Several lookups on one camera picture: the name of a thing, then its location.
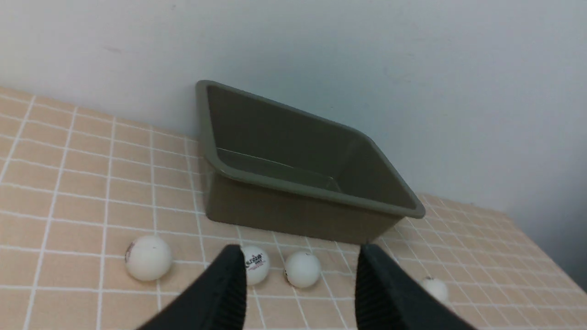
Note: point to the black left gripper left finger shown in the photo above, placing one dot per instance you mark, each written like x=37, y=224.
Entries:
x=216, y=300

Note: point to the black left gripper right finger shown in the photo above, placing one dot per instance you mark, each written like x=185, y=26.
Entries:
x=387, y=298

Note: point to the white ball with red logo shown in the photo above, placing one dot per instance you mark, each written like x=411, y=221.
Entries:
x=257, y=264

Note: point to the plain white ball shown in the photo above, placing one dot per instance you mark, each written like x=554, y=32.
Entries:
x=148, y=258

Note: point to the beige checkered tablecloth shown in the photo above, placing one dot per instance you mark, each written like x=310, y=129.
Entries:
x=78, y=186

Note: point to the olive green plastic bin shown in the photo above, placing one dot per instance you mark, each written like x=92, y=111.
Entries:
x=271, y=166

